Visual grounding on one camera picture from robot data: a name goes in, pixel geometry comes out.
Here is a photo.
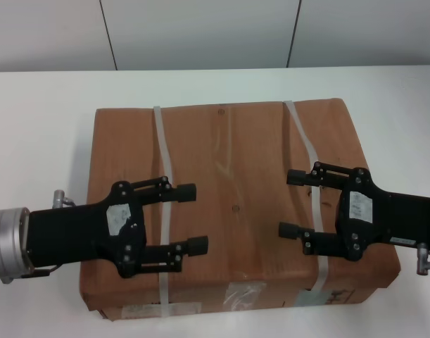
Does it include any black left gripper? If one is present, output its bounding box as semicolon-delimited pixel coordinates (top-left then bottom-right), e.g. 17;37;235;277
28;181;148;280

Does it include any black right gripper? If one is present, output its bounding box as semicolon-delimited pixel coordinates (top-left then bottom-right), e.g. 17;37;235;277
278;161;430;262

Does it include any white plastic packing strap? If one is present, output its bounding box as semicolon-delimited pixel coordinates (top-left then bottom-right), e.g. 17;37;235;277
153;105;177;318
283;101;331;293

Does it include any brown cardboard box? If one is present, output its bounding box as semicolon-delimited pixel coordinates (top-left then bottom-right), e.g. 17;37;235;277
79;97;402;322

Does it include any grey box label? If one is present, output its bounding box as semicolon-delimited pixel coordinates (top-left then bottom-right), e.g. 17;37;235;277
297;290;328;306

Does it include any clear packing tape strip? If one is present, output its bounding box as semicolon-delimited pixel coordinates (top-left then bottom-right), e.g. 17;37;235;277
214;104;268;313

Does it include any left gripper cable with connectors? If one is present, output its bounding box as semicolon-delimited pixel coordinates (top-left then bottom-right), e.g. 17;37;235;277
1;189;77;284

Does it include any gripper cable with connectors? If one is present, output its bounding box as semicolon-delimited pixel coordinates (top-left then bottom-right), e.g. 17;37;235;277
416;242;430;277
1;189;77;284

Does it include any right gripper cable with connectors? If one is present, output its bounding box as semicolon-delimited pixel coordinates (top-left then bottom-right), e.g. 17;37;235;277
416;242;430;277

